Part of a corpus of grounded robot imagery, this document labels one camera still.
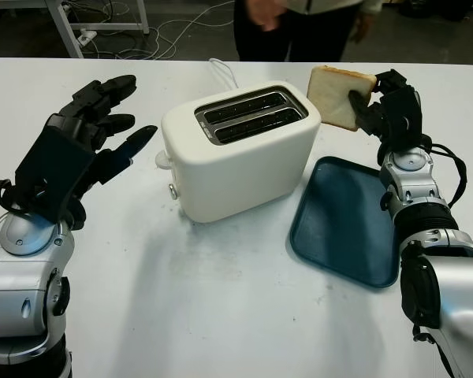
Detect white toaster power cord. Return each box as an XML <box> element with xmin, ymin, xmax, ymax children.
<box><xmin>207</xmin><ymin>57</ymin><xmax>237</xmax><ymax>90</ymax></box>

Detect dark blue plastic tray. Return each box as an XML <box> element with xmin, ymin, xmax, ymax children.
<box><xmin>289</xmin><ymin>156</ymin><xmax>403</xmax><ymax>295</ymax></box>

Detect white metal-frame desk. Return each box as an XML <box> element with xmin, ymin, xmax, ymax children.
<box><xmin>0</xmin><ymin>0</ymin><xmax>151</xmax><ymax>59</ymax></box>

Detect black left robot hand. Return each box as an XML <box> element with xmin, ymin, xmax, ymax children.
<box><xmin>47</xmin><ymin>73</ymin><xmax>158</xmax><ymax>232</ymax></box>

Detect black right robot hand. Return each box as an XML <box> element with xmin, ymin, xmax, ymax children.
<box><xmin>347</xmin><ymin>69</ymin><xmax>423</xmax><ymax>154</ymax></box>

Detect tangled white floor cables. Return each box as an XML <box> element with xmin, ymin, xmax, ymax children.
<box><xmin>90</xmin><ymin>13</ymin><xmax>178</xmax><ymax>58</ymax></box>

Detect white two-slot toaster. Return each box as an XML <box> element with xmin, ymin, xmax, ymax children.
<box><xmin>155</xmin><ymin>80</ymin><xmax>322</xmax><ymax>224</ymax></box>

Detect person in black trousers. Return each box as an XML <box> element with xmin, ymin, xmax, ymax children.
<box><xmin>234</xmin><ymin>0</ymin><xmax>383</xmax><ymax>63</ymax></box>

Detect person's left hand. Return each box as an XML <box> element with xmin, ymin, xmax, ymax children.
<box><xmin>349</xmin><ymin>13</ymin><xmax>374</xmax><ymax>43</ymax></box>

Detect slice of toast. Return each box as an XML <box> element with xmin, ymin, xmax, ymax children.
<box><xmin>306</xmin><ymin>65</ymin><xmax>378</xmax><ymax>132</ymax></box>

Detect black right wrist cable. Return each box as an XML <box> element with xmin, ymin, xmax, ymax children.
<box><xmin>417</xmin><ymin>135</ymin><xmax>469</xmax><ymax>209</ymax></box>

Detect person's right hand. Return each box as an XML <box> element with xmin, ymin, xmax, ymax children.
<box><xmin>250</xmin><ymin>0</ymin><xmax>289</xmax><ymax>32</ymax></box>

